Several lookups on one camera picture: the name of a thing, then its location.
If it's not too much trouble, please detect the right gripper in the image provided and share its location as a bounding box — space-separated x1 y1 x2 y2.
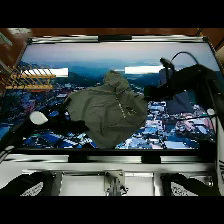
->
143 84 170 102

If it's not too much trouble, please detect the dark blue garment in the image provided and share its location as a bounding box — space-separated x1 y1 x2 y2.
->
158 67 195 116

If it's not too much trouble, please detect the olive grey shirt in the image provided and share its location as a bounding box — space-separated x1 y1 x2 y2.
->
64 70 150 150

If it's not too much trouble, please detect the black cable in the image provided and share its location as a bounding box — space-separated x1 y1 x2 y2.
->
170 50 202 67

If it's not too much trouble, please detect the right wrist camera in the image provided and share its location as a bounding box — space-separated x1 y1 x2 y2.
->
159 57 176 72

